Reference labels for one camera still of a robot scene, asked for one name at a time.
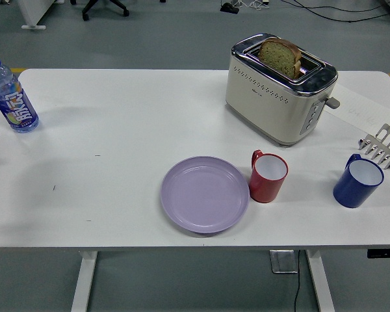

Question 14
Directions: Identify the purple plate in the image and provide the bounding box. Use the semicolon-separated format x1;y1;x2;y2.
160;156;250;235

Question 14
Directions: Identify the blue-capped drink bottle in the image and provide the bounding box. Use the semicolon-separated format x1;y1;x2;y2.
0;53;40;134

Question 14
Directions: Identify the white desk leg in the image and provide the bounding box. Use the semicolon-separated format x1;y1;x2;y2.
18;0;58;31

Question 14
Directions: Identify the black office chair base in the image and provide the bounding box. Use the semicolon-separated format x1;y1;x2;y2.
70;0;130;22

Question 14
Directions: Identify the red cup white inside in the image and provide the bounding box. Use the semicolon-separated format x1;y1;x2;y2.
248;149;289;204

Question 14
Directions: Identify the cream and chrome toaster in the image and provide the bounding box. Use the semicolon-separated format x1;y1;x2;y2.
225;32;341;148

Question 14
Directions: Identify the large brown bread slice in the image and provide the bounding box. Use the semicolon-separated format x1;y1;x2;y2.
257;36;302;79

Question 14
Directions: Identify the grey box under table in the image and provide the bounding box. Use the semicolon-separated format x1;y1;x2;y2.
268;249;299;274

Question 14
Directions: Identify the blue cup white inside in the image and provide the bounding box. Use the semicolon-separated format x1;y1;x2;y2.
333;153;385;209

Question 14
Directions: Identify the white paper sheet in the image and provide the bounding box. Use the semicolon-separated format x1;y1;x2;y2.
323;83;390;137

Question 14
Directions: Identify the metal toast rack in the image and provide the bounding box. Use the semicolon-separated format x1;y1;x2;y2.
358;123;390;171

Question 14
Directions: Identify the white floor cable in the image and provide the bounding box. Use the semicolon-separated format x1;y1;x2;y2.
239;0;270;10

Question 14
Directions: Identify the black power cable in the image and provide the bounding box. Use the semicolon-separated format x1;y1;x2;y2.
292;250;305;312

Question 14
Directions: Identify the black floor cable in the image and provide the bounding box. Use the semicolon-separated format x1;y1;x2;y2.
281;0;390;23

